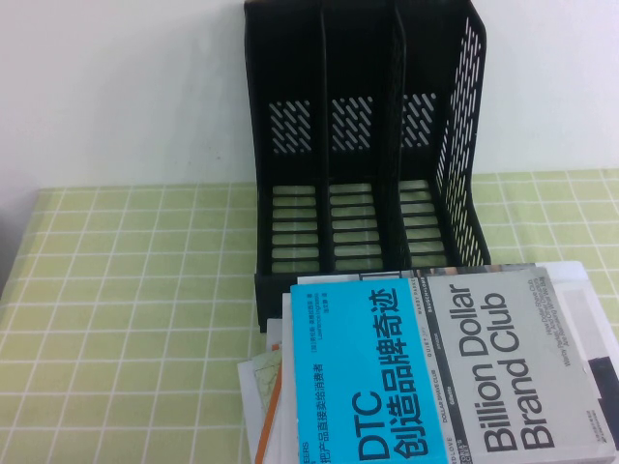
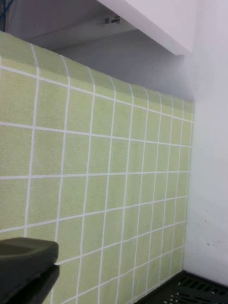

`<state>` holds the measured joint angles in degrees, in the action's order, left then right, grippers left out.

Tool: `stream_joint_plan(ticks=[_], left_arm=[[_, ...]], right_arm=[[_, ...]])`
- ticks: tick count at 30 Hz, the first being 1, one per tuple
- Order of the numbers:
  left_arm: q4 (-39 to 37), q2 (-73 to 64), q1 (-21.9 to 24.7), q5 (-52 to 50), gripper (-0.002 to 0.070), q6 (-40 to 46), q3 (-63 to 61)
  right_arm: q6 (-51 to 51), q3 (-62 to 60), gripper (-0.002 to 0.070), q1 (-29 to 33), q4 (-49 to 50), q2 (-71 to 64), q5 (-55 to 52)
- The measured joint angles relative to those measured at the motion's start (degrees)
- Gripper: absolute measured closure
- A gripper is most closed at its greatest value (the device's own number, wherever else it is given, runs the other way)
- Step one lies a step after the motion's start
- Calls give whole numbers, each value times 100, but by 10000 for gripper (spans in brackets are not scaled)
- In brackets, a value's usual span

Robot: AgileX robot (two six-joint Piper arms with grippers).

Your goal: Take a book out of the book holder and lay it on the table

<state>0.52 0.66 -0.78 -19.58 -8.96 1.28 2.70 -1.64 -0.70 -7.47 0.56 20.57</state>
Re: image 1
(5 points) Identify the blue DTC paperback book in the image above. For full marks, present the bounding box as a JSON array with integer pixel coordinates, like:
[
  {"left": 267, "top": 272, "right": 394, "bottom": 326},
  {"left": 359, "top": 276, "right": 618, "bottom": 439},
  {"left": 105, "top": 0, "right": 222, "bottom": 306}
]
[{"left": 288, "top": 264, "right": 612, "bottom": 464}]

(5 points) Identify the black plastic book holder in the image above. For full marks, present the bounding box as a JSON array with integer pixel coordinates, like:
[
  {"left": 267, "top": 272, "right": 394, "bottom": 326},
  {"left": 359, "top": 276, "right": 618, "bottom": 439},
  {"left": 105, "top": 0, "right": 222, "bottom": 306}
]
[{"left": 244, "top": 0, "right": 489, "bottom": 334}]

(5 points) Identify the white paper sheet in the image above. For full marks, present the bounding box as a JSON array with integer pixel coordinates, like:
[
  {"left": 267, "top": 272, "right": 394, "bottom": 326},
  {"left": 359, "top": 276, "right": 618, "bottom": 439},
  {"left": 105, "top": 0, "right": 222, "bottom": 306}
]
[
  {"left": 264, "top": 317, "right": 286, "bottom": 352},
  {"left": 236, "top": 359, "right": 266, "bottom": 464}
]

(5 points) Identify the pale green map sheet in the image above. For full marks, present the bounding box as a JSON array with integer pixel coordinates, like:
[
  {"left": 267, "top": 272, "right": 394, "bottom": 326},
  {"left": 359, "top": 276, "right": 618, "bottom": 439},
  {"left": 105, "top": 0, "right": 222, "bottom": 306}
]
[{"left": 248, "top": 348, "right": 284, "bottom": 413}]

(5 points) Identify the white booklet with orange edge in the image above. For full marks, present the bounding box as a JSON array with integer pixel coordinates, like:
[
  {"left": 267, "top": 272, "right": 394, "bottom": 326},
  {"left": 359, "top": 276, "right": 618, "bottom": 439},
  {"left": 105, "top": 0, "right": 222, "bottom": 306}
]
[{"left": 251, "top": 340, "right": 291, "bottom": 464}]

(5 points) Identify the green checked tablecloth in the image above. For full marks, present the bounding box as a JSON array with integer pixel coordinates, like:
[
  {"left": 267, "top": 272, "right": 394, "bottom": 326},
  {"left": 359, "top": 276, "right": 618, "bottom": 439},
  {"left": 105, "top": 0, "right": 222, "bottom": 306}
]
[{"left": 0, "top": 168, "right": 619, "bottom": 464}]

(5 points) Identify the white magazine with man cover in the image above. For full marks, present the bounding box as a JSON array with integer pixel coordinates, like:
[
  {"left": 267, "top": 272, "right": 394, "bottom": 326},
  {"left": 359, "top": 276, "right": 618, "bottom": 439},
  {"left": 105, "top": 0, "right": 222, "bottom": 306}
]
[{"left": 280, "top": 270, "right": 619, "bottom": 464}]

